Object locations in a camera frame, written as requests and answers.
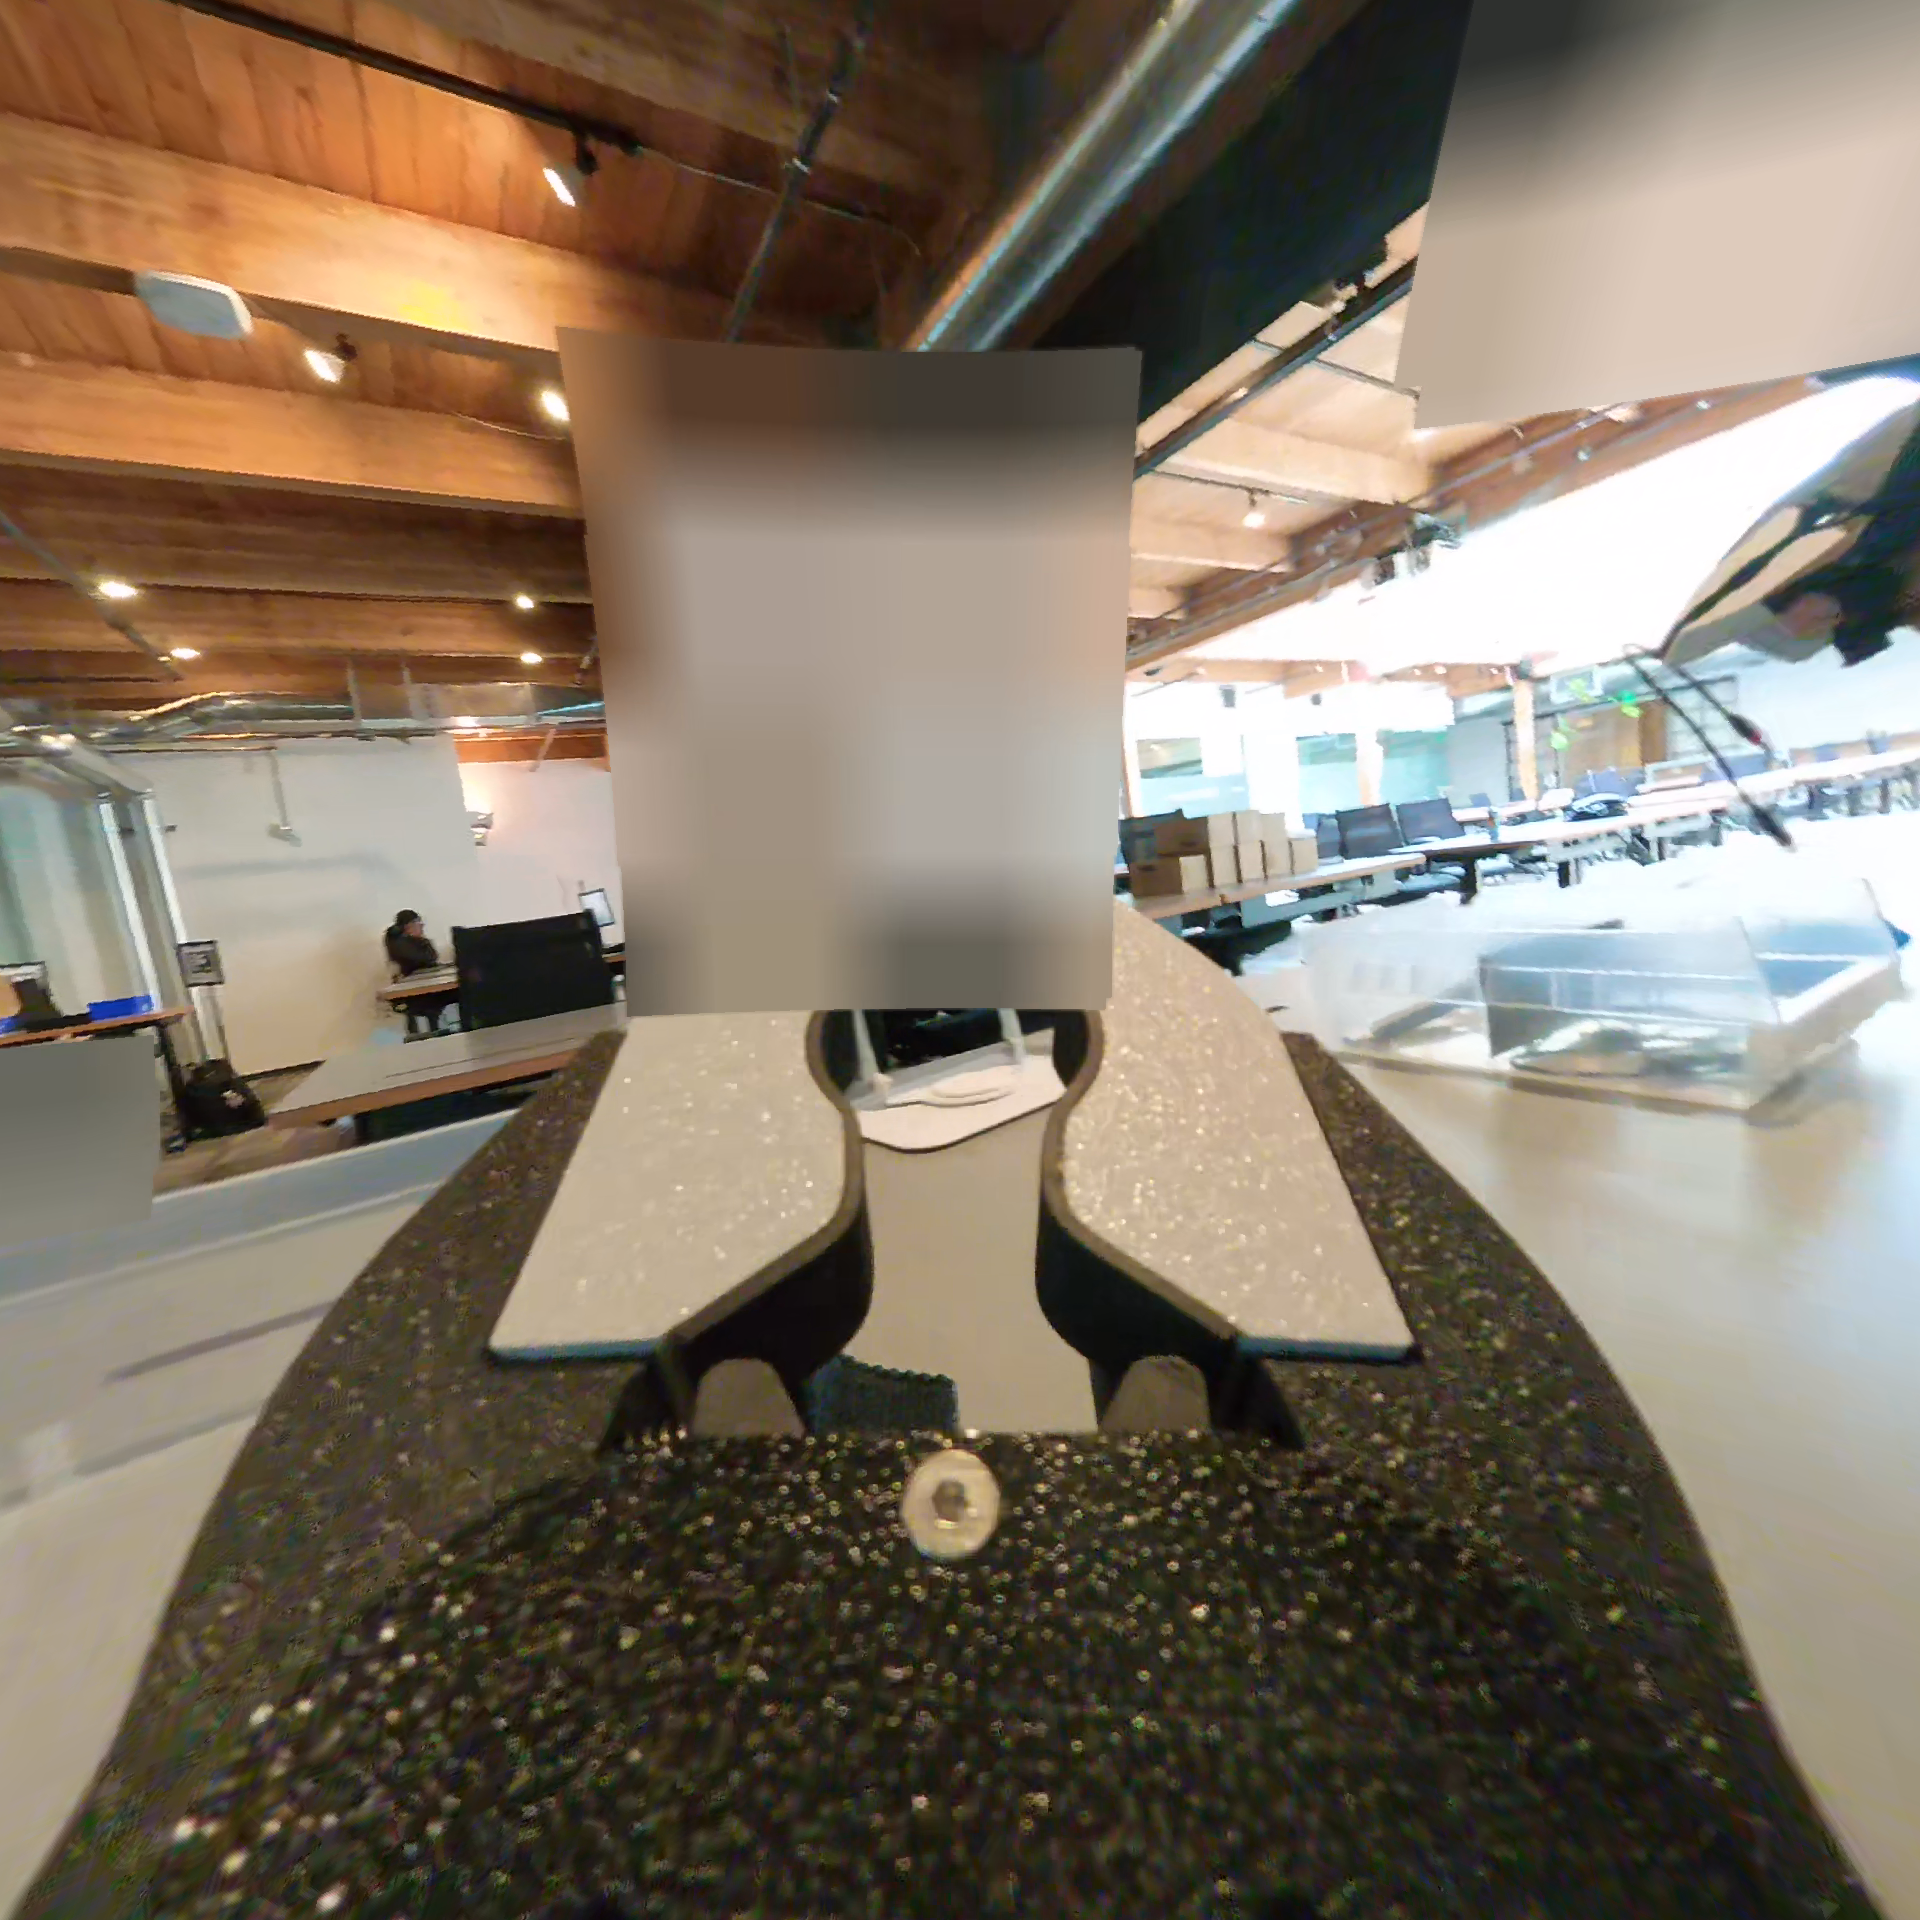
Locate large black monitor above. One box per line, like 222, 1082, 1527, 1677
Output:
451, 910, 621, 1032

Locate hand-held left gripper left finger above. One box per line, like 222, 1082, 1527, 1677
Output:
488, 1007, 875, 1433

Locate black usb cable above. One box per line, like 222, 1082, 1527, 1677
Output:
1511, 1017, 1744, 1077
1624, 641, 1800, 855

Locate silver air duct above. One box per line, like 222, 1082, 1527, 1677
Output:
909, 0, 1309, 354

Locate white document stand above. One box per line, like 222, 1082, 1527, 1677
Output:
853, 1007, 1107, 1153

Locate white ceiling access point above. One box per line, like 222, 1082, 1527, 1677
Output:
133, 267, 261, 347

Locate black ceiling panel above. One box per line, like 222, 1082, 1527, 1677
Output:
1050, 0, 1474, 424

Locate row of cardboard boxes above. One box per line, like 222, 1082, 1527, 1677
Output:
1123, 809, 1321, 902

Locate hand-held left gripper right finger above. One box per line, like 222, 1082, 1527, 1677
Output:
1035, 902, 1421, 1433

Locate long wood top desk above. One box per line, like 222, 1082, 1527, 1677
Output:
1126, 851, 1432, 962

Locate clear plastic organizer box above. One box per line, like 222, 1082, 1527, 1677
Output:
1297, 878, 1906, 1115

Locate wood top office desk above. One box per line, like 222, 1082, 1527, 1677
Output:
1417, 794, 1742, 902
267, 1000, 630, 1129

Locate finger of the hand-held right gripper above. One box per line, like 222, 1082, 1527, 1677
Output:
1658, 503, 1870, 669

